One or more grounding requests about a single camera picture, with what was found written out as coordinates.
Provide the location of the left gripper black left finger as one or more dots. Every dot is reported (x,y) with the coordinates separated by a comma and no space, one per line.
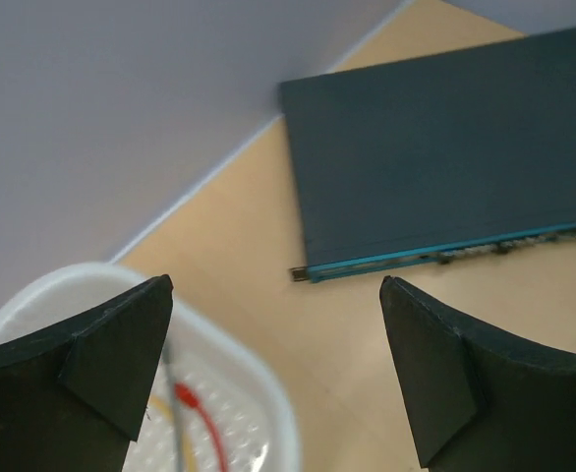
(73,394)

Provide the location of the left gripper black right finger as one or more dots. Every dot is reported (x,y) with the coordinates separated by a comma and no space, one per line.
(477,397)

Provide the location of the dark network switch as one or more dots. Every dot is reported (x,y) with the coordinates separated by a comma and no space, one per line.
(435,158)

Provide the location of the white plastic tub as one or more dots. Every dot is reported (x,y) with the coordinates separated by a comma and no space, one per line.
(215,403)

